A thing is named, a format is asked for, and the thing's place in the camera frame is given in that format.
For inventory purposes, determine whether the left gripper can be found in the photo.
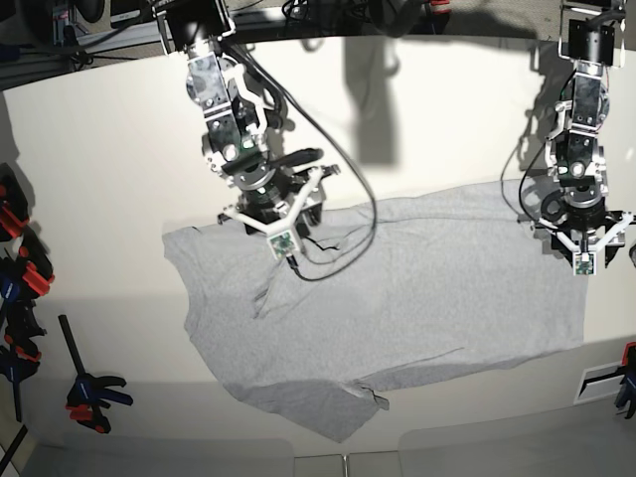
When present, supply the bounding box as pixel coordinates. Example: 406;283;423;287
541;193;627;258

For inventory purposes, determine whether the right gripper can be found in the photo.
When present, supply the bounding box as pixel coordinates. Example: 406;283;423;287
238;169;326;237

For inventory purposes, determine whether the grey T-shirt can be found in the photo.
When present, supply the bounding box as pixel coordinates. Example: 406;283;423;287
163;181;587;442

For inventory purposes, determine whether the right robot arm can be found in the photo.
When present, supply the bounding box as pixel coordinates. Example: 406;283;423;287
153;1;325;239

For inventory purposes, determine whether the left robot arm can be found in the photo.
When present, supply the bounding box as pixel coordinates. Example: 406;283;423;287
537;1;635;276

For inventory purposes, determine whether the white label plate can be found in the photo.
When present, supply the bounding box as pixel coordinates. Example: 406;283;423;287
573;362;623;405

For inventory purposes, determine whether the blue clamp right edge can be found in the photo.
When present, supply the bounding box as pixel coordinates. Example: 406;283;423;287
614;342;636;419

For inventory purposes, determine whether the orange black clamp lower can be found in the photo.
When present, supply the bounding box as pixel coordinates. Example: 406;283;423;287
17;228;55;300

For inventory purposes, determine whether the orange black clamp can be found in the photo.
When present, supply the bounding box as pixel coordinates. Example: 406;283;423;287
17;228;55;300
1;163;34;242

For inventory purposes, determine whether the orange black clamp upper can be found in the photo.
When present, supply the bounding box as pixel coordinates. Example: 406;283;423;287
1;163;34;242

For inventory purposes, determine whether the blue black clamp left edge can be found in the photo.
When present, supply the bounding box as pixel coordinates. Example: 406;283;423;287
1;257;46;422

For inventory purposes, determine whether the blue black bar clamp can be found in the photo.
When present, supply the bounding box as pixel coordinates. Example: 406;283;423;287
58;314;134;434

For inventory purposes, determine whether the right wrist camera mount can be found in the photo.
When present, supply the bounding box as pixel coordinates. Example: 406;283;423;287
218;165;340;259

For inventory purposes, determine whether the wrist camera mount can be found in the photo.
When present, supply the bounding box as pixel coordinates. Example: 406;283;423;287
218;165;340;259
534;211;636;277

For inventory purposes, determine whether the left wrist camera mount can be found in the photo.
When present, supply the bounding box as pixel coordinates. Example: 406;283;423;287
534;211;636;277

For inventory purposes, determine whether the black camera cable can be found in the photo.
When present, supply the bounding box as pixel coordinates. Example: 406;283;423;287
218;42;382;283

